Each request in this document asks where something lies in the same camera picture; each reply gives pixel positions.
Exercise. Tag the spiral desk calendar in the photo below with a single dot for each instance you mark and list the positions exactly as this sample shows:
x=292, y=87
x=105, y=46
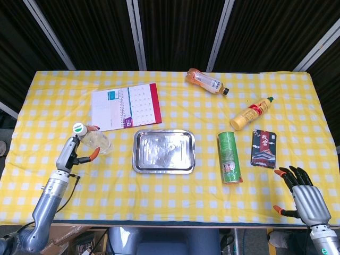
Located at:
x=138, y=106

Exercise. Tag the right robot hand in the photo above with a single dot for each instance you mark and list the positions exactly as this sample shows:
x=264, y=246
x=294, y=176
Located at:
x=310, y=204

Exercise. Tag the yellow bottle red label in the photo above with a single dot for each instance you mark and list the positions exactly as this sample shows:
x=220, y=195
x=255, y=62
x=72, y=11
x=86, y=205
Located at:
x=249, y=114

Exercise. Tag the white shoe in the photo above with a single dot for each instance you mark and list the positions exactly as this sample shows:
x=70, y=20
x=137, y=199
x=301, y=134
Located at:
x=279, y=239

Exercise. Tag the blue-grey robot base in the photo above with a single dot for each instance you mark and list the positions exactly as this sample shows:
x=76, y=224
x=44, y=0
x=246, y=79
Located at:
x=164, y=241

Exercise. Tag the brown cardboard box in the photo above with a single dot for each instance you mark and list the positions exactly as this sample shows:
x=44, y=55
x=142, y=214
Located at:
x=62, y=241

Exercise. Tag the grey shoe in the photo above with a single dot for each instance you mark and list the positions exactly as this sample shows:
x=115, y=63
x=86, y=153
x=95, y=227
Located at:
x=2, y=148

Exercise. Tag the clear bottle green cap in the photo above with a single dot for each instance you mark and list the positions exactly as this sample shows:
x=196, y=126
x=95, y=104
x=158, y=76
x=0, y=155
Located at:
x=97, y=142

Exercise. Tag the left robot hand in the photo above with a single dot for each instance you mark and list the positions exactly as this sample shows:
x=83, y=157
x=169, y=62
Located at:
x=66, y=154

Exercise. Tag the orange tea bottle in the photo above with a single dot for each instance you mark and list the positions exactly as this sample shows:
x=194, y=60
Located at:
x=204, y=81

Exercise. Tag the green chips can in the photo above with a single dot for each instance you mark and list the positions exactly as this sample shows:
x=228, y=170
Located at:
x=229, y=159

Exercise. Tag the metal tray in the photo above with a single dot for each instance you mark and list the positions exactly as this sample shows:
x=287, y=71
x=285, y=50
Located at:
x=163, y=151

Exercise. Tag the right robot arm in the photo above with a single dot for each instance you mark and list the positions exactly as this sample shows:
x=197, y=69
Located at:
x=324, y=239

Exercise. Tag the metal table leg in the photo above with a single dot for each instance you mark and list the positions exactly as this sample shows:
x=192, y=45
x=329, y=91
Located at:
x=236, y=240

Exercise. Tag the yellow checkered tablecloth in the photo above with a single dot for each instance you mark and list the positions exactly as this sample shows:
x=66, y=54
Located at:
x=170, y=202

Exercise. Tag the dark patterned box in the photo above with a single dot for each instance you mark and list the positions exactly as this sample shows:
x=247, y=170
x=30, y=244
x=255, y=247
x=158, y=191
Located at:
x=264, y=150

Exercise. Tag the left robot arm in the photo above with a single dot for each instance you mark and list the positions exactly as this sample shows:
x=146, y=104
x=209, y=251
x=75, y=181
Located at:
x=45, y=207

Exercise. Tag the white partition post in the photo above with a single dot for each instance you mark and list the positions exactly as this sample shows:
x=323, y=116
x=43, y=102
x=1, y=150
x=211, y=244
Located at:
x=137, y=34
x=8, y=109
x=318, y=51
x=50, y=35
x=221, y=34

